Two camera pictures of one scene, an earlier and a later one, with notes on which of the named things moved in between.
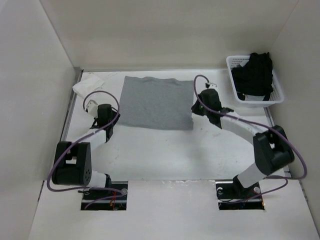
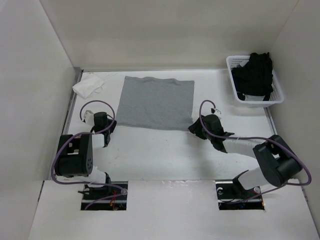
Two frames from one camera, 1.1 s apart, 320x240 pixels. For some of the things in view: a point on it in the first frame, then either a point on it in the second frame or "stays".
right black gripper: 195,109 to 195,128
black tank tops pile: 255,77 stays
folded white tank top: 88,84 stays
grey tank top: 156,103 stays
